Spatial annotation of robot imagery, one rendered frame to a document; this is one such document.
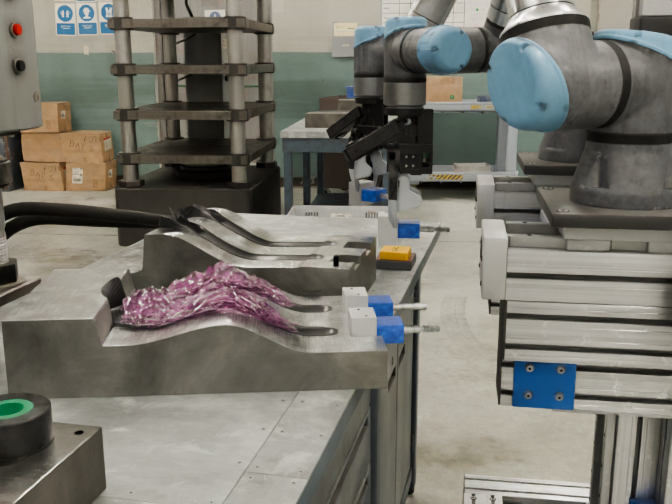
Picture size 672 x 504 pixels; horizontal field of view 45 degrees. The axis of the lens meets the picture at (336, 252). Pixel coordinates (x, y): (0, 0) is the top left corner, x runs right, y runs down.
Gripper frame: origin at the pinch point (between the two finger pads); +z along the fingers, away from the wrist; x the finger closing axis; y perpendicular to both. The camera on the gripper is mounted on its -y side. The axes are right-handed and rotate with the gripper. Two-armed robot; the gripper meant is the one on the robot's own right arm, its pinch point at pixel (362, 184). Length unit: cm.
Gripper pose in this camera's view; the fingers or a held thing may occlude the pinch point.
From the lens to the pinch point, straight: 187.5
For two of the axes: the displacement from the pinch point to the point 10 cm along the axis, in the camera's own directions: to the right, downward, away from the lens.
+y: 7.5, 1.5, -6.4
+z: 0.0, 9.7, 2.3
